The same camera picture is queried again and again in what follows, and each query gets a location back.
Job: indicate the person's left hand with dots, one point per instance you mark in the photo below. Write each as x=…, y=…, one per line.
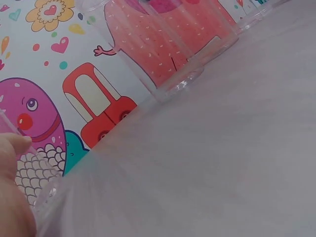
x=12, y=192

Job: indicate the person's left thumb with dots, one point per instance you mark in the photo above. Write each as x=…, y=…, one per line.
x=17, y=145

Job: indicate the clear plastic cup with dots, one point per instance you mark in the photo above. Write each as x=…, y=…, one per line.
x=45, y=177
x=212, y=29
x=254, y=17
x=158, y=61

